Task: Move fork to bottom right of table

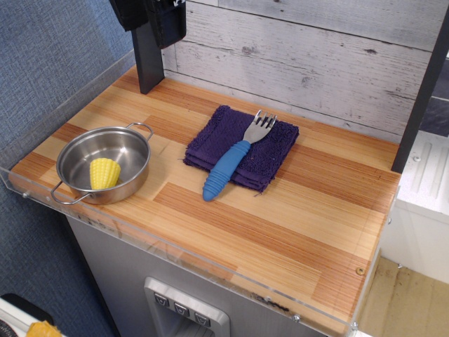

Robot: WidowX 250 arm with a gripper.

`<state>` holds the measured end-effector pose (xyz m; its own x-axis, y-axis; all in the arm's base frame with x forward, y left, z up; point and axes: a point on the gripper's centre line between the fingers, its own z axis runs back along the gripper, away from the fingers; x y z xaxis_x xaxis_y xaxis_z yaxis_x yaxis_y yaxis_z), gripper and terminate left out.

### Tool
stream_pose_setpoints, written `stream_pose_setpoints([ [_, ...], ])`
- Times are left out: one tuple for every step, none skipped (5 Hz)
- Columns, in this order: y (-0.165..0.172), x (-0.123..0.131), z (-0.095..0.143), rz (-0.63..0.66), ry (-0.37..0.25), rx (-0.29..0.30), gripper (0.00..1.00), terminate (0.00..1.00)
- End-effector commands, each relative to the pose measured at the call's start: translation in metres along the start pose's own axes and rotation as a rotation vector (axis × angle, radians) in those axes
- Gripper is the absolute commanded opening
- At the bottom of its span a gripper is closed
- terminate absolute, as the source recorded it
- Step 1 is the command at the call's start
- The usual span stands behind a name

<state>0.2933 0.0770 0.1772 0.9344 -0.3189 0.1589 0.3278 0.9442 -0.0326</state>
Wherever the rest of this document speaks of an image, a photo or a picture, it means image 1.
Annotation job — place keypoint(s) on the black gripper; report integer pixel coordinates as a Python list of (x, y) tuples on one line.
[(166, 18)]

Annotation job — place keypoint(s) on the blue handled metal fork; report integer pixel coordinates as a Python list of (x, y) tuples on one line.
[(222, 172)]

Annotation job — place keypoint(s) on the folded purple cloth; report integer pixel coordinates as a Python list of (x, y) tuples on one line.
[(264, 158)]

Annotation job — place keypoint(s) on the small steel pot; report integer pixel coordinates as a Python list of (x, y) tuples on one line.
[(128, 146)]

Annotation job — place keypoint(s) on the yellow toy corn piece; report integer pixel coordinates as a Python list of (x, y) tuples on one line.
[(104, 173)]

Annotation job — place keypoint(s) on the clear acrylic edge guard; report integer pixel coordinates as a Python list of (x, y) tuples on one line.
[(306, 245)]

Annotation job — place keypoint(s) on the grey toy cabinet front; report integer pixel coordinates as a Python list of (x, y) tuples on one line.
[(120, 270)]

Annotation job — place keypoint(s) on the silver dispenser button panel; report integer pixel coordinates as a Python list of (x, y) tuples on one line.
[(176, 313)]

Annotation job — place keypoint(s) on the white side counter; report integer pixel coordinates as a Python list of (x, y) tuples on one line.
[(416, 233)]

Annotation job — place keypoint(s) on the yellow object bottom left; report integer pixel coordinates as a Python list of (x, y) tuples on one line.
[(43, 329)]

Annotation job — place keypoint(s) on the dark left support post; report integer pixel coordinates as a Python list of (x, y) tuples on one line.
[(148, 58)]

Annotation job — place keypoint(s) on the dark support post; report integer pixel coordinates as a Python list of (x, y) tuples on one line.
[(427, 87), (148, 58)]

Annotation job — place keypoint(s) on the dark right support post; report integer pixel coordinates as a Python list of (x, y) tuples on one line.
[(427, 87)]

